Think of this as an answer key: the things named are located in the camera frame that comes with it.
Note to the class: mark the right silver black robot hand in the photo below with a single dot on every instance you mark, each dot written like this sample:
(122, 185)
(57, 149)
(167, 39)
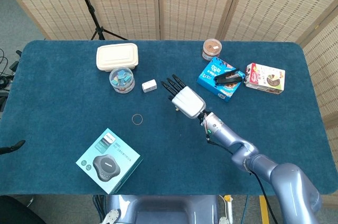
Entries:
(188, 101)

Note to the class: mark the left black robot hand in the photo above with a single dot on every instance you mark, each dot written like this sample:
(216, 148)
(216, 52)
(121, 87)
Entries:
(13, 147)

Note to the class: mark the blue cookie box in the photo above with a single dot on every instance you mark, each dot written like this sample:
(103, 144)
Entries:
(208, 74)

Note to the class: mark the small white box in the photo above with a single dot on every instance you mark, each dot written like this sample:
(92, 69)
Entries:
(149, 86)

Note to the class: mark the black stapler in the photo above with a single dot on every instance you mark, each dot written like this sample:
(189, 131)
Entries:
(228, 77)

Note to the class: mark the clear jar with brown contents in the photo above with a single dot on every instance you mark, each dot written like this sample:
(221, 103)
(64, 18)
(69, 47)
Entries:
(212, 48)

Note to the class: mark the tan rubber band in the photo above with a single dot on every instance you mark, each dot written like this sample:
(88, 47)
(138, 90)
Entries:
(132, 121)

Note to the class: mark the black chair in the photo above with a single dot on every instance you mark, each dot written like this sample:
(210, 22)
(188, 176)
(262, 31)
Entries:
(16, 212)

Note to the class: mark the clear jar of coloured clips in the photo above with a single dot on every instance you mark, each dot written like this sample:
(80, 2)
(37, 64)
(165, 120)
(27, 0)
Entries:
(122, 80)

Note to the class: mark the blue felt table cover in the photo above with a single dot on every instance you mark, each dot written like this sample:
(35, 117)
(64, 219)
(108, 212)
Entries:
(79, 102)

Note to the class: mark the white red cake box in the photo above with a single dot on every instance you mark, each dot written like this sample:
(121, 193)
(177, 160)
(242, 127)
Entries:
(265, 78)

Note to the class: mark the beige lidded lunch box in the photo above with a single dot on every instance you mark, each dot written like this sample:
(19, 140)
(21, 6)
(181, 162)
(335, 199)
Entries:
(117, 56)

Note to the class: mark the teal Philips speaker box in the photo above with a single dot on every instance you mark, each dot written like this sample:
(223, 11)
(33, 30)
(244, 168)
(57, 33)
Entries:
(108, 162)

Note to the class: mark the bamboo folding screen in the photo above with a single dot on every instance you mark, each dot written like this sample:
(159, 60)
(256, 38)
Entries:
(195, 2)

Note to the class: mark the blue-grey robot torso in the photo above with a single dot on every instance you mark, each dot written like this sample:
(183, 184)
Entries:
(163, 209)

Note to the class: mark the black tripod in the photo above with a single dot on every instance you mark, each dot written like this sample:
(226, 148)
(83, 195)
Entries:
(91, 10)

